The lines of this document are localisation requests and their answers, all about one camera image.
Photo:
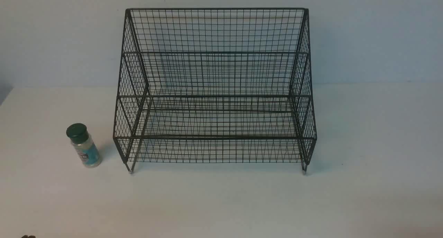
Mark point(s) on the black wire mesh rack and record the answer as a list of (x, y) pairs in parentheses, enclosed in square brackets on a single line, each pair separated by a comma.
[(215, 85)]

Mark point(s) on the green lid seasoning bottle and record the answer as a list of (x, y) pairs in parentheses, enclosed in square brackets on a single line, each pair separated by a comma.
[(82, 142)]

